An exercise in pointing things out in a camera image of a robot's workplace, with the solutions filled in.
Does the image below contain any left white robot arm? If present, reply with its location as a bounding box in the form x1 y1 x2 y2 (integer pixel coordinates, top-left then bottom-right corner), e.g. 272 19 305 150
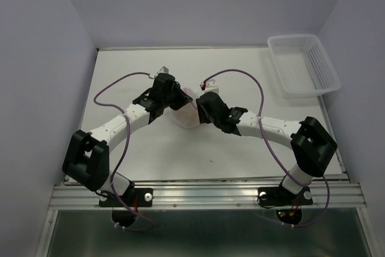
62 73 193 205

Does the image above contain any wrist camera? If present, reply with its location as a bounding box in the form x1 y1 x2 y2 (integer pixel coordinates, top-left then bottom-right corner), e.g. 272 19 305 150
158 66 169 73
200 79 219 94

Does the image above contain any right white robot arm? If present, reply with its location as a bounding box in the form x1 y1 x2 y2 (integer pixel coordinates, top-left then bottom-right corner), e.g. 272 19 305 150
196 91 337 203

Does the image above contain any white plastic basket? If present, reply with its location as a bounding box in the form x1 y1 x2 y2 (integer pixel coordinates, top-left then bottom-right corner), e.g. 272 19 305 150
267 34 342 98

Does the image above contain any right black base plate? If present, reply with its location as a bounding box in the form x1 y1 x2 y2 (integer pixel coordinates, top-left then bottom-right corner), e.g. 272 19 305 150
257 186 313 207

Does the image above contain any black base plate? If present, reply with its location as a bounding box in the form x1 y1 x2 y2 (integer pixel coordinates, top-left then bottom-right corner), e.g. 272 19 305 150
98 187 153 208
257 186 313 207

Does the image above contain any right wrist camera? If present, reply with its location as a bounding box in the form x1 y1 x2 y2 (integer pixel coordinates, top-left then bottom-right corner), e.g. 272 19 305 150
200 79 219 94

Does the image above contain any aluminium mounting rail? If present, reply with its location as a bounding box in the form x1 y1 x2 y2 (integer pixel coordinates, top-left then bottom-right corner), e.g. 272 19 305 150
49 180 367 211

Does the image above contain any white mesh laundry bag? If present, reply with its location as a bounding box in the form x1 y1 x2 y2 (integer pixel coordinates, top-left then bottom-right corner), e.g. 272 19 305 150
171 87 200 129

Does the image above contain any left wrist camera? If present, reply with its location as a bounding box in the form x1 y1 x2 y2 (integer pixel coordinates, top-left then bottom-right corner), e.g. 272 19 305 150
158 66 169 73

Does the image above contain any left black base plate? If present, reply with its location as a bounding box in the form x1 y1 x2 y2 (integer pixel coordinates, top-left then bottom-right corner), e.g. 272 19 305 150
98 187 153 208

